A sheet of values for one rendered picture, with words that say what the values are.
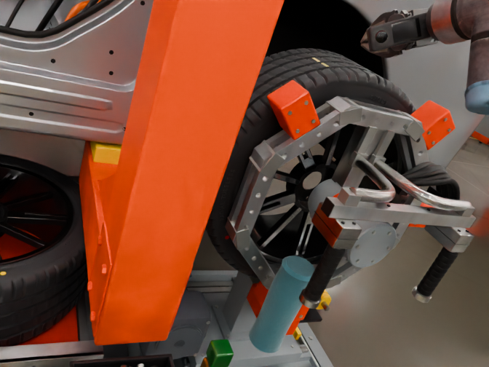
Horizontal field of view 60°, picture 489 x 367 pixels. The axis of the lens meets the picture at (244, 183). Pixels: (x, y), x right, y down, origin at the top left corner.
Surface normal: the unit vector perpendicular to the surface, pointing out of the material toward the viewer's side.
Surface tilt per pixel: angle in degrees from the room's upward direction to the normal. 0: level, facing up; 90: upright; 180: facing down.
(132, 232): 90
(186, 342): 90
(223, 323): 0
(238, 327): 90
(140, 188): 90
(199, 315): 22
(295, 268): 0
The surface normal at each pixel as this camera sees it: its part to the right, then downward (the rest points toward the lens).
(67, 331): 0.32, -0.85
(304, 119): 0.35, 0.52
